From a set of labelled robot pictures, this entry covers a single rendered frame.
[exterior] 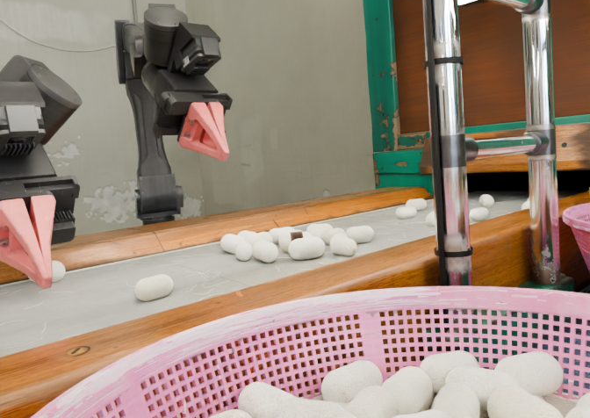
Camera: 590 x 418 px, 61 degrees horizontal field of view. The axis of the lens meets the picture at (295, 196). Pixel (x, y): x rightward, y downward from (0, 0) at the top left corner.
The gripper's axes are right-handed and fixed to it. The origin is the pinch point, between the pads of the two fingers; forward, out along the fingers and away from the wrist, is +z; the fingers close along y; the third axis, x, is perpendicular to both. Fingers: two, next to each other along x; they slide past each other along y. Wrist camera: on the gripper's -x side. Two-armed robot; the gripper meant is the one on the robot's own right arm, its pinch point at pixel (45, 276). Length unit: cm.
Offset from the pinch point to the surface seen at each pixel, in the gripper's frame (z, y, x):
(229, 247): 0.1, 19.2, 1.4
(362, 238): 7.3, 31.1, -4.1
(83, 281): -1.7, 4.3, 4.1
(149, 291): 8.0, 5.0, -5.3
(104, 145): -174, 83, 119
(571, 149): 9, 70, -15
